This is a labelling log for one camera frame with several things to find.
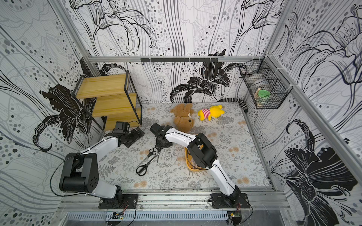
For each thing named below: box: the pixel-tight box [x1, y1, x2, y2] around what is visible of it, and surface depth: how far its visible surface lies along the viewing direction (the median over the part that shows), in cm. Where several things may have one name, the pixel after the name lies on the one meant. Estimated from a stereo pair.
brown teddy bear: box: [170, 103, 195, 133], surface depth 102 cm
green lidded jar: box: [256, 89, 272, 107], surface depth 80 cm
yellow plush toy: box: [197, 104, 225, 122], surface depth 107 cm
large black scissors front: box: [135, 154, 158, 177], surface depth 86 cm
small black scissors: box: [138, 146, 157, 168], surface depth 95 cm
